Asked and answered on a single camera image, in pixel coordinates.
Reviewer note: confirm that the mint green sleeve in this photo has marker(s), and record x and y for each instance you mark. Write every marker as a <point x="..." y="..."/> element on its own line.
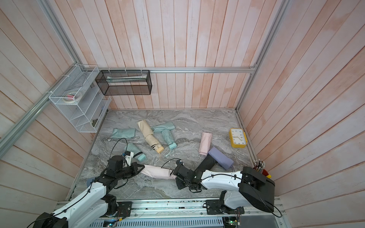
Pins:
<point x="123" y="133"/>
<point x="165" y="126"/>

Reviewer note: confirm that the beige umbrella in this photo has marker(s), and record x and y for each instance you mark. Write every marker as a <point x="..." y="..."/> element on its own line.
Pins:
<point x="154" y="143"/>

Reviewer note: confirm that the mint green umbrella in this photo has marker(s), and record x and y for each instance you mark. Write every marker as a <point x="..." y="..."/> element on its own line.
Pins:
<point x="168" y="138"/>
<point x="131" y="149"/>

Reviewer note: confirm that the blue phone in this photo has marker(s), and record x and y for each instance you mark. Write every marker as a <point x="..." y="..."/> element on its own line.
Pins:
<point x="89" y="181"/>

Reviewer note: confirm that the pink sleeve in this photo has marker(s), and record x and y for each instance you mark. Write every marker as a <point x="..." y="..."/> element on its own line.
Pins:
<point x="155" y="172"/>

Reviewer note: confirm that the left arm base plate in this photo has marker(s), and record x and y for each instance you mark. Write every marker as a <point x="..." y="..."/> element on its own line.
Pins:
<point x="122" y="209"/>

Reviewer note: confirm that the white wire shelf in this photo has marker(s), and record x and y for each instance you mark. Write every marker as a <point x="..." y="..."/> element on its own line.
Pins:
<point x="88" y="113"/>

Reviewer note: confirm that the black umbrella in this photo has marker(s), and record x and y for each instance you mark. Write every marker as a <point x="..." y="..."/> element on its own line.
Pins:
<point x="206" y="164"/>

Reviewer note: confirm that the lavender umbrella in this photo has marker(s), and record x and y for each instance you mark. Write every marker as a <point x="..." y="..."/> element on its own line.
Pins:
<point x="224" y="161"/>

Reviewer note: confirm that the red pen holder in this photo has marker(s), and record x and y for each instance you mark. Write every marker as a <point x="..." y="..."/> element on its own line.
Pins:
<point x="259" y="166"/>

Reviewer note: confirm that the tape roll on shelf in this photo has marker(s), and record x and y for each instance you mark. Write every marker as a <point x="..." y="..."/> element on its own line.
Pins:
<point x="72" y="97"/>

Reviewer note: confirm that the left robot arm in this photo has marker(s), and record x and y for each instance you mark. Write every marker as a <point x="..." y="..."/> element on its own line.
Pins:
<point x="95" y="201"/>

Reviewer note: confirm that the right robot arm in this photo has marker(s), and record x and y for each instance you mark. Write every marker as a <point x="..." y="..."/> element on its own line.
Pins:
<point x="239" y="187"/>

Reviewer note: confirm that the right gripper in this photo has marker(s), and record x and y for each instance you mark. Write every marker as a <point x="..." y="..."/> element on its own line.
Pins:
<point x="179" y="185"/>

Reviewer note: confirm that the yellow alarm clock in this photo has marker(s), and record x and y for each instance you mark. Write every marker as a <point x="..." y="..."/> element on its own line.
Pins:
<point x="238" y="138"/>

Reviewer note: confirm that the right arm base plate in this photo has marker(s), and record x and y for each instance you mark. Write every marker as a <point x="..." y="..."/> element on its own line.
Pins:
<point x="216" y="207"/>

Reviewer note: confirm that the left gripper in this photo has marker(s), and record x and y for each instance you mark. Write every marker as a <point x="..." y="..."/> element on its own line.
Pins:
<point x="134" y="168"/>

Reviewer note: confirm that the pink umbrella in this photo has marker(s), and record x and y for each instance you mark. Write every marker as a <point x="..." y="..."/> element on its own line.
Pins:
<point x="205" y="143"/>
<point x="170" y="175"/>

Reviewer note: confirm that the black mesh basket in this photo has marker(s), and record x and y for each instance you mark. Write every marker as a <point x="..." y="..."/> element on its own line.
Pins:
<point x="124" y="82"/>

